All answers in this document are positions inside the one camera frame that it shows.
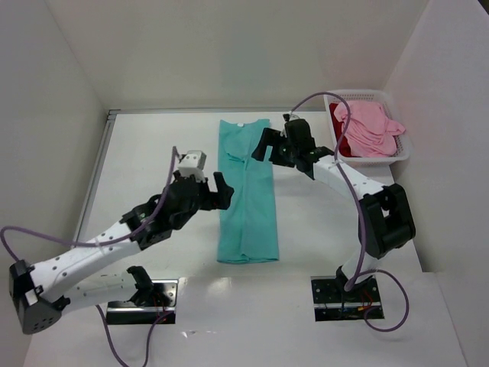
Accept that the teal t shirt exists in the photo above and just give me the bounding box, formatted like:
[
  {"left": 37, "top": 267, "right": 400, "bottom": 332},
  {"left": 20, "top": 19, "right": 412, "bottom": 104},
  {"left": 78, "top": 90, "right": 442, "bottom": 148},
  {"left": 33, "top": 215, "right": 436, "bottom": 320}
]
[{"left": 217, "top": 119, "right": 280, "bottom": 265}]

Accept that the red t shirt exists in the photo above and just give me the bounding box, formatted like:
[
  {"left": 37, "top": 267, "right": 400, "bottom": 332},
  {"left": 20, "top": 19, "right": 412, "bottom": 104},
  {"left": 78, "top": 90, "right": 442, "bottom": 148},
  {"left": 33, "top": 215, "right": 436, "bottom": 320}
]
[{"left": 329, "top": 103, "right": 355, "bottom": 158}]

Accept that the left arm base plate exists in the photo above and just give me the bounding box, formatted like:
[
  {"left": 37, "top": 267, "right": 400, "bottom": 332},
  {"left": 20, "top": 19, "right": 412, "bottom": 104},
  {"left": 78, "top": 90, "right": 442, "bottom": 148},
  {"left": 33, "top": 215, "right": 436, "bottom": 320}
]
[{"left": 105, "top": 279, "right": 179, "bottom": 326}]

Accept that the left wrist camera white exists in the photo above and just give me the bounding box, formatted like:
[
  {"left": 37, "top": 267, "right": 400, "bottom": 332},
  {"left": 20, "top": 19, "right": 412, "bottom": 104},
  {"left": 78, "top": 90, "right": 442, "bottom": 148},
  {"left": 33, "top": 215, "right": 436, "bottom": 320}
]
[{"left": 177, "top": 150, "right": 206, "bottom": 183}]

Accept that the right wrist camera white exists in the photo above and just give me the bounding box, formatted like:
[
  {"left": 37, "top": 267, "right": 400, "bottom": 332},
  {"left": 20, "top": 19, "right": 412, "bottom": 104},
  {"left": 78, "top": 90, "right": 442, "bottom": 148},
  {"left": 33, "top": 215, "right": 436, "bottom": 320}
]
[{"left": 283, "top": 112, "right": 300, "bottom": 122}]

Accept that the pink t shirt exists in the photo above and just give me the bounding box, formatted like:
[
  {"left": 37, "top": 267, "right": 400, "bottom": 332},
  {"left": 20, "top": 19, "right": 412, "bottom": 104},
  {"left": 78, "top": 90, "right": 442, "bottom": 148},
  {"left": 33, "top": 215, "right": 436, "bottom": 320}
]
[{"left": 339, "top": 100, "right": 406, "bottom": 158}]

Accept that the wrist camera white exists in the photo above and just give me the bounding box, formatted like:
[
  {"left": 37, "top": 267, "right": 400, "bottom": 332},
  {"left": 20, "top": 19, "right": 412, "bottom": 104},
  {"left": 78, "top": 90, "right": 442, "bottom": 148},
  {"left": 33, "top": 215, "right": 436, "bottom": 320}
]
[
  {"left": 177, "top": 150, "right": 206, "bottom": 183},
  {"left": 283, "top": 112, "right": 300, "bottom": 122}
]

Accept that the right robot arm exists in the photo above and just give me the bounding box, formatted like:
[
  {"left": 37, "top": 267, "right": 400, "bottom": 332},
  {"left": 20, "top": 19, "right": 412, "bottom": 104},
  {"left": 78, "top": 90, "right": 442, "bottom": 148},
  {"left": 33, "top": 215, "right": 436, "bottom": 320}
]
[{"left": 251, "top": 119, "right": 416, "bottom": 294}]

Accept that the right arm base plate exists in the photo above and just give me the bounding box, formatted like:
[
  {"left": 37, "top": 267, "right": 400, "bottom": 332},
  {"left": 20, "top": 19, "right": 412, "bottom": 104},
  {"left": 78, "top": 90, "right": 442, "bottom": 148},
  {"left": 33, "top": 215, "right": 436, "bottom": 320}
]
[{"left": 311, "top": 277, "right": 384, "bottom": 322}]

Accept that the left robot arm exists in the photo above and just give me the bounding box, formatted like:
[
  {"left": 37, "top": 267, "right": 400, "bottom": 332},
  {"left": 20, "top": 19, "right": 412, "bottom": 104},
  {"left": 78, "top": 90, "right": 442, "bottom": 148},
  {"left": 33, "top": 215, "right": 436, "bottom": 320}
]
[{"left": 9, "top": 171, "right": 234, "bottom": 335}]

